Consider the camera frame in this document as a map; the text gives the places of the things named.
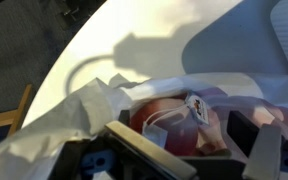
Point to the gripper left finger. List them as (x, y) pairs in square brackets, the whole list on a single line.
[(159, 158)]

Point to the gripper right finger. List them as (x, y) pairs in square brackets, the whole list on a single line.
[(265, 157)]

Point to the red cloth item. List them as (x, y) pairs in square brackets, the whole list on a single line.
[(169, 123)]

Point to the white plastic bag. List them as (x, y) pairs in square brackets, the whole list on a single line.
[(30, 153)]

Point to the white price tag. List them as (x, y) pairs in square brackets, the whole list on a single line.
[(198, 109)]

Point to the round white table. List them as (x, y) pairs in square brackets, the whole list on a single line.
[(136, 40)]

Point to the wooden chair frame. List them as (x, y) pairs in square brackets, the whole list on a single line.
[(15, 118)]

